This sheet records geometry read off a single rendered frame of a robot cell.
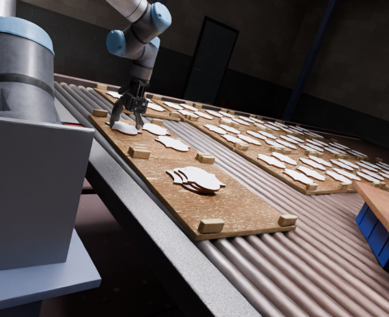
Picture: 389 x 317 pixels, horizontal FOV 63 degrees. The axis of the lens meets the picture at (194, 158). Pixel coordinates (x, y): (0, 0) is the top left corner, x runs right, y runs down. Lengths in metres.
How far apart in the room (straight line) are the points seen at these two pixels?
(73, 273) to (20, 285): 0.08
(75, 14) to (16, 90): 5.67
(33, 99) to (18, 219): 0.19
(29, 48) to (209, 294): 0.51
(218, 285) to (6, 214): 0.37
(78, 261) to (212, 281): 0.25
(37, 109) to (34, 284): 0.28
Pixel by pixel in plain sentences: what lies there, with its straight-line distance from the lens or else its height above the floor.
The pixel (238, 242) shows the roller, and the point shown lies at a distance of 0.76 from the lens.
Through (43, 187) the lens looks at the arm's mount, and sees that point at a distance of 0.54.
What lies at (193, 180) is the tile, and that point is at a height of 0.96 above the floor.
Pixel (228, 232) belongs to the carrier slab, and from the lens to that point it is 0.74.
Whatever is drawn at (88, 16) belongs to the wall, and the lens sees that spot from 6.28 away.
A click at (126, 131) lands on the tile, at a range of 1.21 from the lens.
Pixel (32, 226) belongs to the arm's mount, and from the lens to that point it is 0.58.
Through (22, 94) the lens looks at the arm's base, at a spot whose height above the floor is 1.14.
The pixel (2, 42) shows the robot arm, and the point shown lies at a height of 1.20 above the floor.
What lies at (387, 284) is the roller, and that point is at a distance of 0.94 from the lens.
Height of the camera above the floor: 1.28
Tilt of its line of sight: 17 degrees down
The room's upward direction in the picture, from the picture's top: 18 degrees clockwise
